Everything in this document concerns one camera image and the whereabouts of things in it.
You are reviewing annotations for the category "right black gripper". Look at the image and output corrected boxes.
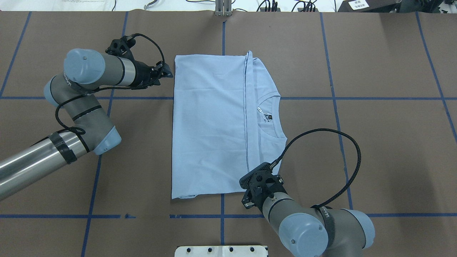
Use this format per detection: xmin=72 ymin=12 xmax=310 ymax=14
xmin=241 ymin=175 xmax=286 ymax=211

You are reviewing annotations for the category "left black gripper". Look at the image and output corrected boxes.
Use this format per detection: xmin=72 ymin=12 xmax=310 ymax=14
xmin=134 ymin=61 xmax=174 ymax=88

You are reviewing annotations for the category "light blue t-shirt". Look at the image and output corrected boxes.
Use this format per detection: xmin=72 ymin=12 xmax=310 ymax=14
xmin=171 ymin=51 xmax=287 ymax=200

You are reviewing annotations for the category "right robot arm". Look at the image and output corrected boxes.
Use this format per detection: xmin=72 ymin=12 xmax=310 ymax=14
xmin=239 ymin=172 xmax=376 ymax=257

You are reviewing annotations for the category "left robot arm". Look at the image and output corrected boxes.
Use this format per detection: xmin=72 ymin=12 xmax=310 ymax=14
xmin=0 ymin=49 xmax=173 ymax=200

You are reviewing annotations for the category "white garment hang tag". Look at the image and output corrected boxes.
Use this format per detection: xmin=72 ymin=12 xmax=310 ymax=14
xmin=257 ymin=107 xmax=273 ymax=122

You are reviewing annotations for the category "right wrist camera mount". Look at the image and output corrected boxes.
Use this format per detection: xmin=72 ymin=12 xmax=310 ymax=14
xmin=239 ymin=162 xmax=286 ymax=196

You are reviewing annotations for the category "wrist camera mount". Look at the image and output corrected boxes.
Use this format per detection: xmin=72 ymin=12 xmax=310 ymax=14
xmin=105 ymin=36 xmax=136 ymax=61
xmin=239 ymin=162 xmax=286 ymax=196

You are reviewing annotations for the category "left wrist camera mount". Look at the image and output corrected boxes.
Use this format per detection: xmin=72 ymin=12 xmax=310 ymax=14
xmin=105 ymin=36 xmax=136 ymax=61

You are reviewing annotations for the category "aluminium frame post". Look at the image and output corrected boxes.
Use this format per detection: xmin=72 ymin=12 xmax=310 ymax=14
xmin=214 ymin=0 xmax=233 ymax=16

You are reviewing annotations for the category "white pedestal base plate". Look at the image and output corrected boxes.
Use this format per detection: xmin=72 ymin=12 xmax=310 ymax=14
xmin=174 ymin=245 xmax=269 ymax=257

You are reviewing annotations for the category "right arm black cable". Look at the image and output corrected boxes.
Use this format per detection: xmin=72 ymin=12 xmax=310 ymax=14
xmin=270 ymin=128 xmax=362 ymax=211

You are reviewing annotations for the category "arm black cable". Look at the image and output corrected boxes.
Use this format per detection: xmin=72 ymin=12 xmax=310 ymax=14
xmin=270 ymin=128 xmax=362 ymax=211
xmin=55 ymin=33 xmax=166 ymax=135

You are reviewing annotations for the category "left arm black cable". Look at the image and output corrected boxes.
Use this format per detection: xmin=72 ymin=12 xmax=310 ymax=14
xmin=55 ymin=33 xmax=166 ymax=135

